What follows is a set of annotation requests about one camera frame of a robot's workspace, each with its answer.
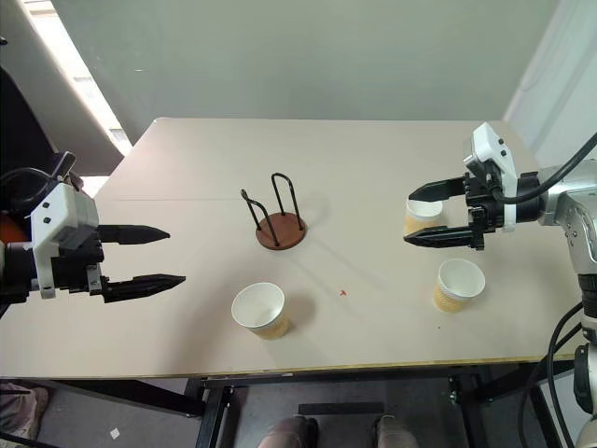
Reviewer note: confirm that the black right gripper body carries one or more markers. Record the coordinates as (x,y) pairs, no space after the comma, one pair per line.
(485,210)

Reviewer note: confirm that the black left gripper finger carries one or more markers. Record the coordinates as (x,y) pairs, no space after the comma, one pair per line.
(140,285)
(135,234)

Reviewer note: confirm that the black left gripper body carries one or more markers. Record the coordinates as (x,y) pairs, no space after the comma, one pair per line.
(74,270)

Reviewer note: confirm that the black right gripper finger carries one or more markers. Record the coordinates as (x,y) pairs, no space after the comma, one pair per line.
(443,189)
(443,236)

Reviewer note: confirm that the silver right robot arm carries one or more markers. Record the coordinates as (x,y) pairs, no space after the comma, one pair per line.
(573,205)

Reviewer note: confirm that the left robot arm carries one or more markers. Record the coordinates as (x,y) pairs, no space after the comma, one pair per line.
(16,268)

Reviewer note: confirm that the tan paper cup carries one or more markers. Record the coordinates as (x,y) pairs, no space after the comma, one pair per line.
(459,280)
(422,212)
(259,305)

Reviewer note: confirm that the pinkish cloth bundle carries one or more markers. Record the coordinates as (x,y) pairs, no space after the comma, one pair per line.
(18,406)

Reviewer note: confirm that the white paper scrap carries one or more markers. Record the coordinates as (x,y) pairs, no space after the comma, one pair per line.
(114,433)

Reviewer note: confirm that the black flat plate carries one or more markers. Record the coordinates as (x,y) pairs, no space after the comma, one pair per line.
(340,409)

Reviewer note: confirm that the dark rounded shape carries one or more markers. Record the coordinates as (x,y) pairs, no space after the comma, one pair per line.
(396,434)
(289,434)

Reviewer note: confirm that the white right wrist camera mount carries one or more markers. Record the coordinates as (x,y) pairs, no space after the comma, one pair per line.
(490,144)

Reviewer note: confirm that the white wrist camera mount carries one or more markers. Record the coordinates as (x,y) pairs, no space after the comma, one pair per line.
(60,205)
(490,144)

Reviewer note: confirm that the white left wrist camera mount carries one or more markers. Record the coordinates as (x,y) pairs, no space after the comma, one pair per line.
(60,205)

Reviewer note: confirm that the black table frame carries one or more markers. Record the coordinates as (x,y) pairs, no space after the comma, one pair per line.
(214,406)

